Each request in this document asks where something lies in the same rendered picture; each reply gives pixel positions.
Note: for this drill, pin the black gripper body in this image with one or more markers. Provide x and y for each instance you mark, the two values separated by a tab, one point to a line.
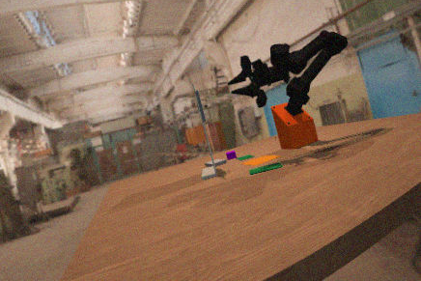
259	93

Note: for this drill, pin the small purple cube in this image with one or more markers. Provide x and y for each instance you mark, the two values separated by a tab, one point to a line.
231	155

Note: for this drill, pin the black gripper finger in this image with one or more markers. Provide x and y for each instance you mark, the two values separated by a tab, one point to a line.
248	91
241	77

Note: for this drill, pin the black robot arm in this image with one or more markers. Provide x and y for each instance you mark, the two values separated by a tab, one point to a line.
283	62

